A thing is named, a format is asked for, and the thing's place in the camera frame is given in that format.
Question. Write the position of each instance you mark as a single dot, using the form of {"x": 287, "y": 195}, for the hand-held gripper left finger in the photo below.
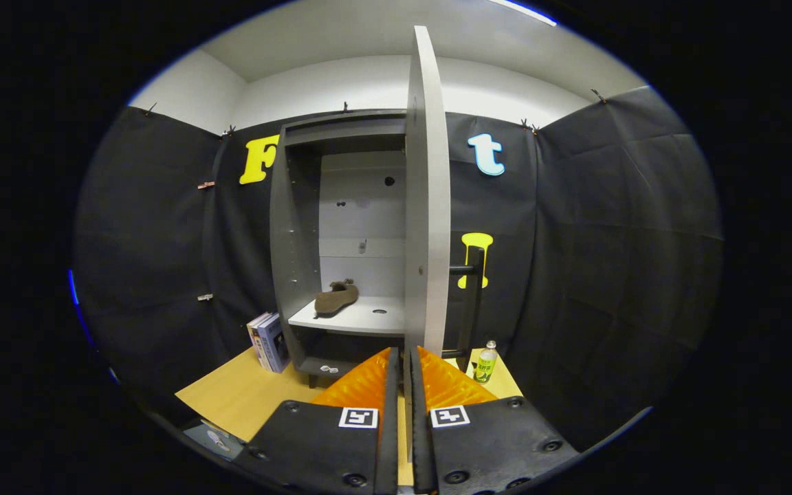
{"x": 390, "y": 426}

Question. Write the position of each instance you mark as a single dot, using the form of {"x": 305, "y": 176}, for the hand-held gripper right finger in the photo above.
{"x": 420, "y": 440}

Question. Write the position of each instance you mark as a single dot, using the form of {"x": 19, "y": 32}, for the brown fuzzy shoe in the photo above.
{"x": 335, "y": 299}

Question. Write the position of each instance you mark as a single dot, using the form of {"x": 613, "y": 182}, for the grey shoe cabinet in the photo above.
{"x": 296, "y": 234}

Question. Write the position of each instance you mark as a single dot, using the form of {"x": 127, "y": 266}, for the green drink bottle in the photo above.
{"x": 485, "y": 363}

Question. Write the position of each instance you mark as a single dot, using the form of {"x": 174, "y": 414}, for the blue book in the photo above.
{"x": 273, "y": 344}

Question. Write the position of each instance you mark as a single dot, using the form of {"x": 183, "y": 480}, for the grey booklet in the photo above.
{"x": 214, "y": 438}

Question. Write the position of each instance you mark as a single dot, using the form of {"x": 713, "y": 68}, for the black backdrop cloth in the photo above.
{"x": 609, "y": 240}

